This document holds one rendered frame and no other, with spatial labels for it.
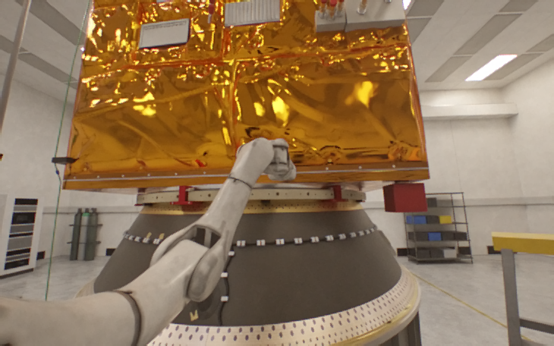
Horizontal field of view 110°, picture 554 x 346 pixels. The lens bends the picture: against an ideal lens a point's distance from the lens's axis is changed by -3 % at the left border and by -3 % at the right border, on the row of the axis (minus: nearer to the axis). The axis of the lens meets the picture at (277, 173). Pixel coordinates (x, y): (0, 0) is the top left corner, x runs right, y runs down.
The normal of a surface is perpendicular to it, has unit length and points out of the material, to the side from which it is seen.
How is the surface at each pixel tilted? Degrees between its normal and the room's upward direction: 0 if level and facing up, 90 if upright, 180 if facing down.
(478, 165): 90
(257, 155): 98
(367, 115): 92
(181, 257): 35
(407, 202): 90
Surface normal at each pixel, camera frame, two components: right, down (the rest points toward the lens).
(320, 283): 0.29, -0.60
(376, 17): -0.10, -0.15
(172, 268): 0.29, -0.91
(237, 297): 0.01, -0.60
